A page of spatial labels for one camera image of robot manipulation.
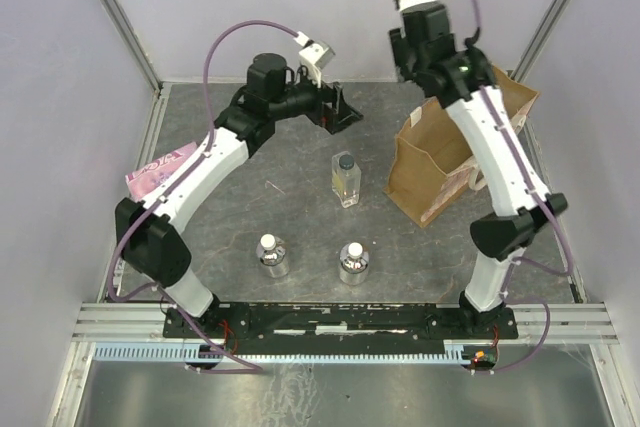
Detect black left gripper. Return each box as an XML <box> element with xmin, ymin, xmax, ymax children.
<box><xmin>268</xmin><ymin>65</ymin><xmax>361</xmax><ymax>133</ymax></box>

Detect brown canvas tote bag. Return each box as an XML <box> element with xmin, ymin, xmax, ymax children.
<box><xmin>385</xmin><ymin>68</ymin><xmax>549</xmax><ymax>227</ymax></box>

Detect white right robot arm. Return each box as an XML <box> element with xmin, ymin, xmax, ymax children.
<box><xmin>389</xmin><ymin>0</ymin><xmax>568</xmax><ymax>338</ymax></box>

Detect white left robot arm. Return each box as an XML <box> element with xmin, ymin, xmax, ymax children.
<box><xmin>115</xmin><ymin>42</ymin><xmax>362</xmax><ymax>337</ymax></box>

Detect square bottle front dark cap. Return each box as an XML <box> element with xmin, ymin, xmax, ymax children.
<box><xmin>331</xmin><ymin>151</ymin><xmax>361</xmax><ymax>208</ymax></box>

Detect round clear bottle left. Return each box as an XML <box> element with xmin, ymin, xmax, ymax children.
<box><xmin>256</xmin><ymin>233</ymin><xmax>290</xmax><ymax>278</ymax></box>

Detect round clear bottle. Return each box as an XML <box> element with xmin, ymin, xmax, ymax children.
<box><xmin>256</xmin><ymin>233</ymin><xmax>290</xmax><ymax>278</ymax></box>
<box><xmin>338</xmin><ymin>242</ymin><xmax>370</xmax><ymax>286</ymax></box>

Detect round clear bottle right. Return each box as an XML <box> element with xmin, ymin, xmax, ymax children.
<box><xmin>338</xmin><ymin>242</ymin><xmax>370</xmax><ymax>286</ymax></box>

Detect pink tissue pack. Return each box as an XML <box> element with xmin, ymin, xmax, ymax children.
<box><xmin>125</xmin><ymin>142</ymin><xmax>197</xmax><ymax>202</ymax></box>

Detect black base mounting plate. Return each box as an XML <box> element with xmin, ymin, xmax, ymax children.
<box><xmin>162</xmin><ymin>299</ymin><xmax>520</xmax><ymax>356</ymax></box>

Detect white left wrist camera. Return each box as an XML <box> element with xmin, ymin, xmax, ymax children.
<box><xmin>294</xmin><ymin>31</ymin><xmax>335</xmax><ymax>88</ymax></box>

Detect aluminium frame rail front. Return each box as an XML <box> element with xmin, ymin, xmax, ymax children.
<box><xmin>71</xmin><ymin>303</ymin><xmax>619</xmax><ymax>345</ymax></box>

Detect light blue cable duct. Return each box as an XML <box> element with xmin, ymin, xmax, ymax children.
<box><xmin>93</xmin><ymin>341</ymin><xmax>471</xmax><ymax>365</ymax></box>

